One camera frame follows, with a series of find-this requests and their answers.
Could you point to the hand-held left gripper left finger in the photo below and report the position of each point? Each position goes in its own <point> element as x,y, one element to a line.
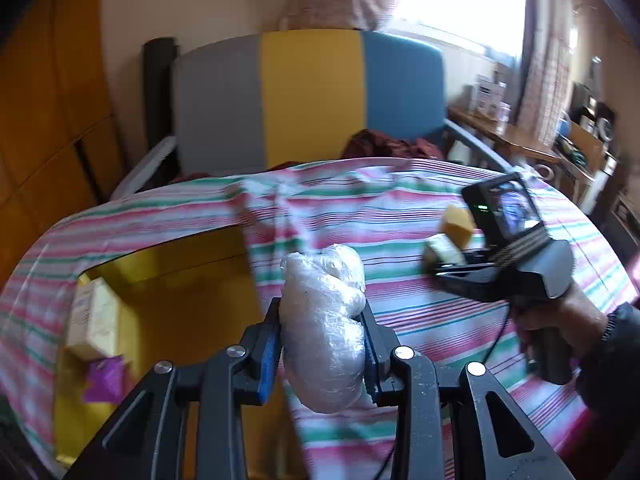
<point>267,357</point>

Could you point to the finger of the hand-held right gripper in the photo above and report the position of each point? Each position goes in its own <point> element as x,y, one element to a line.
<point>472,261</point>

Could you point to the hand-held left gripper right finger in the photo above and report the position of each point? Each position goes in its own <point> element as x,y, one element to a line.
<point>371,352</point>

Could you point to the green white packet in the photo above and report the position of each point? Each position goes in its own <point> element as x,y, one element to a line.
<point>442,252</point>

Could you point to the yellow sponge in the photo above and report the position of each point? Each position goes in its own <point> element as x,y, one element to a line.
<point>457,225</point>

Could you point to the white plastic-wrapped bundle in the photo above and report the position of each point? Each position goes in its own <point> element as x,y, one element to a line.
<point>320,320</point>

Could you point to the yellow-lined cardboard box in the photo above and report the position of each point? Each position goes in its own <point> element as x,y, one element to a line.
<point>175,280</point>

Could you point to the purple packet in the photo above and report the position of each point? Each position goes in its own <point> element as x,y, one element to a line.
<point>105,380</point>

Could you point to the person's right forearm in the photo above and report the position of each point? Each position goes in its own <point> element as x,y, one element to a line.
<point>615,360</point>

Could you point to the person's right hand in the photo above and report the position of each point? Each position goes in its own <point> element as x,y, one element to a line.
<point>582,317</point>

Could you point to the striped bed sheet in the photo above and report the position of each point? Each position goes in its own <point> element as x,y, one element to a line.
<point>390,220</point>

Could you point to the wooden desk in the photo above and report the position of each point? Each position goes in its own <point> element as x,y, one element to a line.
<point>500,132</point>

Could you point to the dark red cloth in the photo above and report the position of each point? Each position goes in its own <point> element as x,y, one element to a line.
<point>395,145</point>

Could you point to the white printed carton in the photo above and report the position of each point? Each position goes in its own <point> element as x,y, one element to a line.
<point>490,97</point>

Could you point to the white fan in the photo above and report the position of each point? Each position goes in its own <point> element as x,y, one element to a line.
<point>607,130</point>

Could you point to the cream carton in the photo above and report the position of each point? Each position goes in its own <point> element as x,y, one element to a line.
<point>95,317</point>

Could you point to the grey yellow blue headboard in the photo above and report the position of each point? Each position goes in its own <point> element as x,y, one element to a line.
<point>310,100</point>

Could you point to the grey bed rail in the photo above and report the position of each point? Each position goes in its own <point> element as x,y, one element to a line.
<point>145,167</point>
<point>475,142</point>

